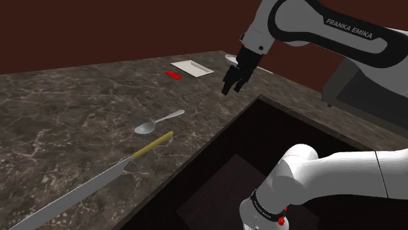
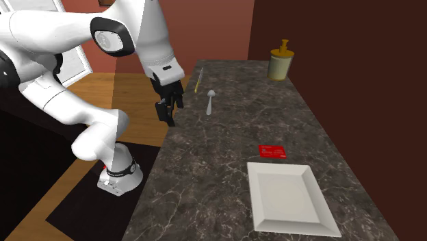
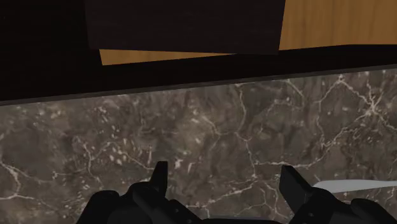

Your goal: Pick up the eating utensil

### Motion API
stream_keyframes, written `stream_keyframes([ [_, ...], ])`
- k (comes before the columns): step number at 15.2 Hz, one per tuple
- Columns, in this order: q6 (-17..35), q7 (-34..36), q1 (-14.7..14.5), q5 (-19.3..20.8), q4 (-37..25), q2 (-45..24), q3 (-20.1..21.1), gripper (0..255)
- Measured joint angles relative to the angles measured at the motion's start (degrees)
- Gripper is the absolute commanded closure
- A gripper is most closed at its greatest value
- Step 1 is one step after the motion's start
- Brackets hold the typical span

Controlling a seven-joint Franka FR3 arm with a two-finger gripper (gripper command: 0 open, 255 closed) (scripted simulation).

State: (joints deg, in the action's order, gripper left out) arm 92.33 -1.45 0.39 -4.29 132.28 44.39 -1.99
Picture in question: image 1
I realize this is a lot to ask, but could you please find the round white plate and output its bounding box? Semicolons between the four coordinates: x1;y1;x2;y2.
224;54;274;74

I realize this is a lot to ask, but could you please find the silver spoon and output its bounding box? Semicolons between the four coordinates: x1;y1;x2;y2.
134;109;186;135

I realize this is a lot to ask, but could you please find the white rectangular tray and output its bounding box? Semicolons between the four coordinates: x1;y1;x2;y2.
170;59;214;78

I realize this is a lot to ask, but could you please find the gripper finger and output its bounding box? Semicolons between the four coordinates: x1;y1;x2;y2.
233;71;253;94
222;66;239;96

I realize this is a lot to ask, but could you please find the grey microwave oven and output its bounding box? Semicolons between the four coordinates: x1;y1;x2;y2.
321;56;408;139

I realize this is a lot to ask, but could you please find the yellow-handled kitchen knife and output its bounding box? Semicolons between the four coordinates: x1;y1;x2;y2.
7;131;175;230

